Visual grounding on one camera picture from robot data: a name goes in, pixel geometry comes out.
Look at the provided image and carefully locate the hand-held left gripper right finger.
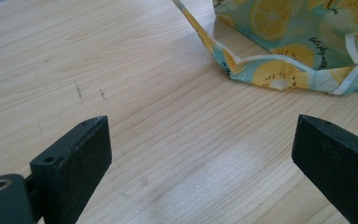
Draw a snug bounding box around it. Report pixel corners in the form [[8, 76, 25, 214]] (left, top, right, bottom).
[[291, 114, 358, 224]]

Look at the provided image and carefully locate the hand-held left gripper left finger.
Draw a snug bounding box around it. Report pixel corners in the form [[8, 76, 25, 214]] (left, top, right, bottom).
[[29, 115, 113, 224]]

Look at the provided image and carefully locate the green lemon print cloth bag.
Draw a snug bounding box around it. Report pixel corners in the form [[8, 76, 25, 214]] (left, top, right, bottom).
[[172, 0, 358, 97]]

